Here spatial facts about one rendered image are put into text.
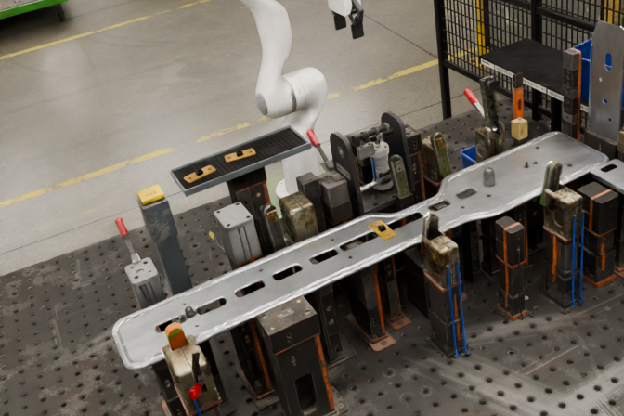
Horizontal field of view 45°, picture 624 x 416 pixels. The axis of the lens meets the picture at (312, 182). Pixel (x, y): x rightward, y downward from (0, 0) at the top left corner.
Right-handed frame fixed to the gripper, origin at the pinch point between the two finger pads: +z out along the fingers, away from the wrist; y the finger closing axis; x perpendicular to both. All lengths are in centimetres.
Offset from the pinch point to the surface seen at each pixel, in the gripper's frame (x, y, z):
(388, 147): 4.4, 5.2, 34.6
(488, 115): 34.0, 11.3, 33.4
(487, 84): 34.8, 9.9, 24.3
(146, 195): -61, -8, 29
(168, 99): 12, -333, 145
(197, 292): -60, 18, 45
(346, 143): -9.4, 8.3, 26.6
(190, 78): 37, -357, 145
